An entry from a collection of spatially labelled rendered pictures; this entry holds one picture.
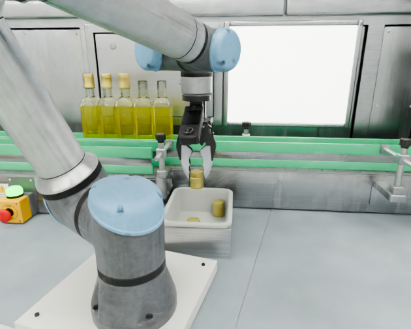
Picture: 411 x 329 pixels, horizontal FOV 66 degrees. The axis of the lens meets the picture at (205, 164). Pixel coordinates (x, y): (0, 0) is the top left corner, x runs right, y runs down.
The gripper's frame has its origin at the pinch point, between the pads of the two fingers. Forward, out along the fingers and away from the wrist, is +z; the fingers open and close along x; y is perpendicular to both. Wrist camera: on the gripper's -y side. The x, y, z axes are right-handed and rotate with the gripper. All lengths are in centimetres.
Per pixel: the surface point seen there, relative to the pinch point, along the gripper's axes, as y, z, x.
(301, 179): 17.0, 6.6, -29.8
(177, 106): 34.8, -12.7, 11.7
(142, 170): 8.2, 2.2, 17.0
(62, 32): 37, -37, 52
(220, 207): 6.3, 12.0, -5.9
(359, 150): 19.2, -2.3, -45.9
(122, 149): 8.2, -3.8, 22.5
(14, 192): 0, 7, 52
